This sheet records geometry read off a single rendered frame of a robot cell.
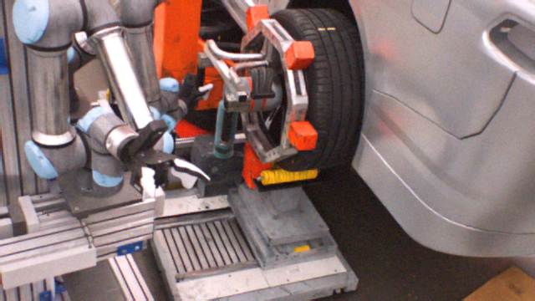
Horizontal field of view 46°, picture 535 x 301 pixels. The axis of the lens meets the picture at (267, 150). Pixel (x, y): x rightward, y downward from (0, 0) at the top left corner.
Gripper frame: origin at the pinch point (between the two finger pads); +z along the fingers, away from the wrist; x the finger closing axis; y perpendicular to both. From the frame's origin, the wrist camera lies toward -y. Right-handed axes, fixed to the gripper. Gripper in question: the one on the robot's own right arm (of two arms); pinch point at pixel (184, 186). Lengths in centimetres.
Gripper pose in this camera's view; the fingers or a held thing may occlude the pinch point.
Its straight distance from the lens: 134.5
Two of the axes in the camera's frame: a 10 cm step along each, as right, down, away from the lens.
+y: -2.4, 8.5, 4.7
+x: -6.9, 1.9, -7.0
